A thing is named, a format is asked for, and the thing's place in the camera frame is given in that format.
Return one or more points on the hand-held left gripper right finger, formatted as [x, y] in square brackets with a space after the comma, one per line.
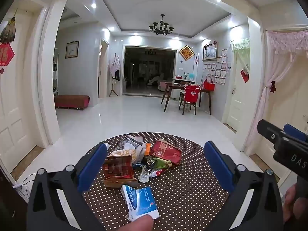
[219, 166]

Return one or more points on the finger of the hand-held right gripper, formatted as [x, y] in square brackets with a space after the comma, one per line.
[268, 130]
[292, 130]

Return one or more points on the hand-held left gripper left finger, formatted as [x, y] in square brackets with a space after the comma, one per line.
[92, 168]

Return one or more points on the brown red paper bag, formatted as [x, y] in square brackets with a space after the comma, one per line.
[118, 169]

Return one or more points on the dark shiny wrapper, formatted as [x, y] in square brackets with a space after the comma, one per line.
[149, 160]

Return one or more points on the person's right hand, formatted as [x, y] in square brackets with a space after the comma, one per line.
[290, 197]

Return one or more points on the person's left hand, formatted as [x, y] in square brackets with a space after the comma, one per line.
[142, 223]

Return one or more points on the cream door behind curtain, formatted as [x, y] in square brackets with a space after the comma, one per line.
[286, 110]

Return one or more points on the white yellow crumpled bag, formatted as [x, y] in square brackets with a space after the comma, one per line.
[127, 152]

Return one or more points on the white door with red pendant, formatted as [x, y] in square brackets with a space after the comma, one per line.
[237, 101]

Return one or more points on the red curtain bow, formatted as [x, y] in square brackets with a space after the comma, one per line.
[273, 86]

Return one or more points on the small blue wrapper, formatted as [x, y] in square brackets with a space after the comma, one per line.
[138, 165]

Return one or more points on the grey white crumpled packaging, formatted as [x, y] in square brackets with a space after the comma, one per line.
[133, 140]

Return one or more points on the clear plastic wrapper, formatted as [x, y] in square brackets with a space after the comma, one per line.
[144, 174]

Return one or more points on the red patterned bag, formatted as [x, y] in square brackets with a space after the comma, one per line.
[166, 150]

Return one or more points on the green wrapper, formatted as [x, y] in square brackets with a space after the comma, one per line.
[162, 163]

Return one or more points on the orange wrapper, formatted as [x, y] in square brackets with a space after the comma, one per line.
[147, 149]

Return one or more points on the blue white medicine box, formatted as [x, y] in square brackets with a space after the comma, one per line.
[142, 199]

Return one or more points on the red door pendant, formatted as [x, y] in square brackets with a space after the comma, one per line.
[245, 74]

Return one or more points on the wooden chair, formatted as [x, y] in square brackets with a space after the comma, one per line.
[186, 103]

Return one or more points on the red upholstered bench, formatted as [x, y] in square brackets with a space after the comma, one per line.
[72, 100]

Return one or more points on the red chair cover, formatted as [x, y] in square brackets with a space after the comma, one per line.
[191, 92]

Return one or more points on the wooden coat stand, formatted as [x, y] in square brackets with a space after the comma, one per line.
[113, 89]

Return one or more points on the pink lace curtain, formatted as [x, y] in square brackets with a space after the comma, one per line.
[284, 43]

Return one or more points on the green lace valance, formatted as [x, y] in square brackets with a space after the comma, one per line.
[240, 43]

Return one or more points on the wooden dining table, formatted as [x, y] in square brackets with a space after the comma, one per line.
[172, 86]

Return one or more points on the light blue box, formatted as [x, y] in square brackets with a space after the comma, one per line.
[191, 76]

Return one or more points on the white sideboard cabinet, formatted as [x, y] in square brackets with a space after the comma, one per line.
[177, 80]

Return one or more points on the white hallway door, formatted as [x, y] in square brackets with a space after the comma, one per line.
[103, 72]

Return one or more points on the pink sofa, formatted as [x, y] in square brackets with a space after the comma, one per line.
[166, 84]

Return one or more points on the large framed painting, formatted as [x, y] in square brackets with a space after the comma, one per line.
[210, 51]

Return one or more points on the white panel door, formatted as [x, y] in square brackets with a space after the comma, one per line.
[12, 113]

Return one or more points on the white shelf rack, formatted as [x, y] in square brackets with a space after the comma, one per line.
[55, 77]

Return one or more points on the white hanging garment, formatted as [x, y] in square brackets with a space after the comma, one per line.
[114, 65]

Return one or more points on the red diamond door sign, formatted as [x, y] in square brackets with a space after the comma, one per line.
[5, 54]

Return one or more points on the black chandelier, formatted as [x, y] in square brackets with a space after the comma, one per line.
[161, 27]

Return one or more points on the hanging broom ornament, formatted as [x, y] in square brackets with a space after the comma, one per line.
[8, 30]

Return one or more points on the group of wall certificates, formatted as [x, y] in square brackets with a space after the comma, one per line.
[217, 73]

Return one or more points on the red diamond wall decoration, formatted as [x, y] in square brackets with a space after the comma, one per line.
[186, 52]

